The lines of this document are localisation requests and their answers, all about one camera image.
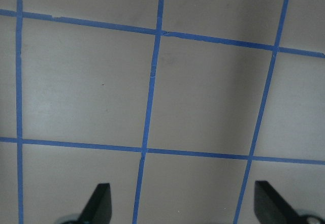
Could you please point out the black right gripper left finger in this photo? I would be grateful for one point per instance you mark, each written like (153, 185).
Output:
(99, 207)

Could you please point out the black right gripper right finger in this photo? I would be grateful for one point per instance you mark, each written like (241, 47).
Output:
(270, 206)

